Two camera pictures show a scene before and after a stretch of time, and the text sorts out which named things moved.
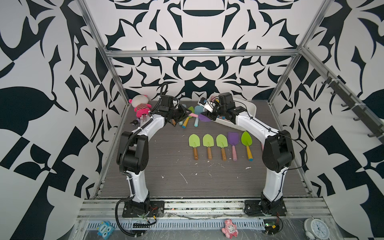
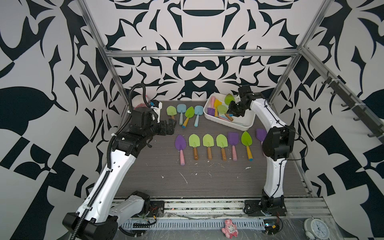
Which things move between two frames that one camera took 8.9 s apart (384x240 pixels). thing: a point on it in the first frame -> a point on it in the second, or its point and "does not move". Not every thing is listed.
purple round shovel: (202, 118) -> (180, 143)
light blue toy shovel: (198, 109) does not move
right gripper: (211, 115) -> (231, 109)
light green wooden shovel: (208, 141) does not move
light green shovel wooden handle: (221, 142) does not move
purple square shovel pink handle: (233, 139) does not move
